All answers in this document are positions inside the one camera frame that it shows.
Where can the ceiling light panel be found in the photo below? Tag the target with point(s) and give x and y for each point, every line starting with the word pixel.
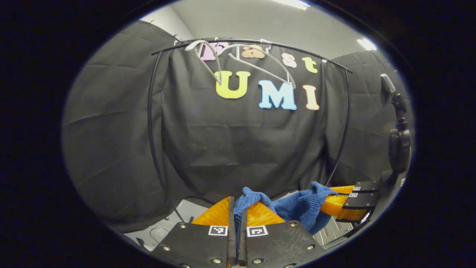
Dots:
pixel 293 3
pixel 366 44

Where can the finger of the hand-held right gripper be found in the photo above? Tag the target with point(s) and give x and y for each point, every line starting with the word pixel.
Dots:
pixel 362 203
pixel 368 187

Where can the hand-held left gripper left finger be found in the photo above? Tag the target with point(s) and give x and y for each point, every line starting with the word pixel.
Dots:
pixel 197 247

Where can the black metal clothes rack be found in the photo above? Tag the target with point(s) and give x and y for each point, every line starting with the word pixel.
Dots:
pixel 148 111

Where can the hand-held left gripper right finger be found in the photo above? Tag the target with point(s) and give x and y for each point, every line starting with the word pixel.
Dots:
pixel 282 245

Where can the white plastic clothes hanger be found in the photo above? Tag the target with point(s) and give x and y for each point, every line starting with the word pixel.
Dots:
pixel 260 67
pixel 193 44

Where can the black backdrop cloth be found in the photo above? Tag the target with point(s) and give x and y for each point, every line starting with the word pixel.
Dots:
pixel 230 149

